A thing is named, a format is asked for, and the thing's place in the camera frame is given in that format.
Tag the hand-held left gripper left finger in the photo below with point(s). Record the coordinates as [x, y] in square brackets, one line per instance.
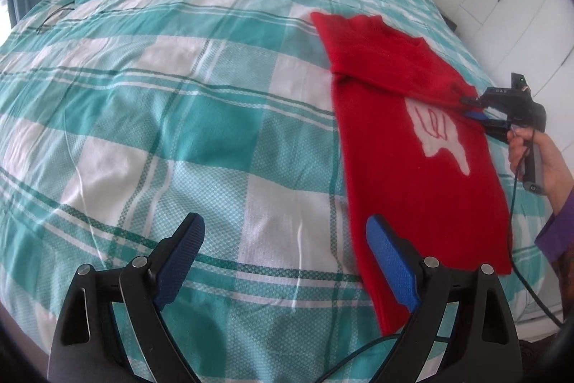
[181, 257]

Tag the red sweater with white animal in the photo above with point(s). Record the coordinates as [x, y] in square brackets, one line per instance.
[403, 194]

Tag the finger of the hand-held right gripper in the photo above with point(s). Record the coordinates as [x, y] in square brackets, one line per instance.
[471, 100]
[489, 123]

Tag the purple sleeved right forearm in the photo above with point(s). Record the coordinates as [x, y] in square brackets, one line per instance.
[558, 230]

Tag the person's right hand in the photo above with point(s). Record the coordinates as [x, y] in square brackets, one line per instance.
[554, 172]

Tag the teal white checkered bedspread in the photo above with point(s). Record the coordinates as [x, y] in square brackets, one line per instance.
[179, 118]

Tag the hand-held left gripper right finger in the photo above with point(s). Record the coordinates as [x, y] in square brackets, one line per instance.
[392, 264]

